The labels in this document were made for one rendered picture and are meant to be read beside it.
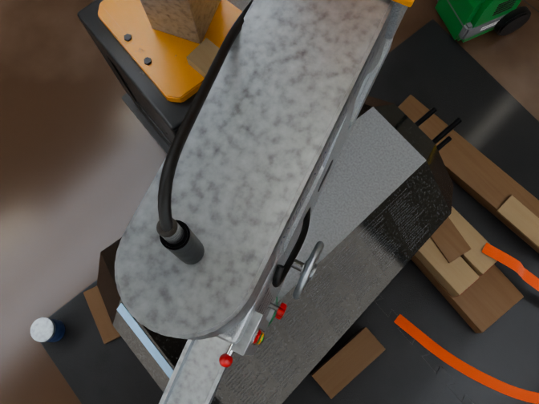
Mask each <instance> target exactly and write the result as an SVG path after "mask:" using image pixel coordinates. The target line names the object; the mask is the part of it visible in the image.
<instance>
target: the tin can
mask: <svg viewBox="0 0 539 404"><path fill-rule="evenodd" d="M64 334H65V326H64V324H63V323H62V322H61V321H60V320H55V319H50V318H45V317H41V318H39V319H37V320H36V321H34V323H33V324H32V326H31V328H30V335H31V336H32V337H33V339H34V340H36V341H39V342H56V341H59V340H60V339H61V338H62V337H63V335H64Z"/></svg>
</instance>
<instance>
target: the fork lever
mask: <svg viewBox="0 0 539 404"><path fill-rule="evenodd" d="M229 346H230V343H228V342H227V341H224V340H222V339H220V338H219V337H211V338H206V339H201V340H197V339H195V340H189V339H188V340H187V342H186V344H185V346H184V349H183V351H182V353H181V355H180V358H179V360H178V362H177V364H176V367H175V369H174V370H173V373H172V376H171V377H170V379H169V382H168V384H167V386H166V389H165V391H164V393H163V395H162V398H161V400H160V402H159V404H211V402H212V400H213V398H214V395H215V393H216V392H217V389H218V386H219V385H220V383H221V380H222V378H223V376H224V374H225V371H226V370H227V367H223V366H221V365H220V362H219V358H220V356H221V355H222V354H226V352H227V350H228V348H229Z"/></svg>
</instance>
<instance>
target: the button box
mask: <svg viewBox="0 0 539 404"><path fill-rule="evenodd" d="M268 325H269V322H268V321H267V320H266V319H265V317H264V316H263V314H262V313H259V312H258V311H256V310H255V311H254V313H253V316H252V317H251V319H250V321H249V324H248V326H247V328H246V330H245V332H244V334H243V336H242V338H241V340H240V341H239V342H238V343H237V344H232V346H231V350H232V351H234V352H236V353H237V354H240V355H241V356H247V355H254V354H255V352H256V350H257V348H258V346H254V345H251V342H252V340H253V337H254V335H255V333H256V332H257V330H258V328H260V327H261V329H263V330H264V331H266V329H267V327H268Z"/></svg>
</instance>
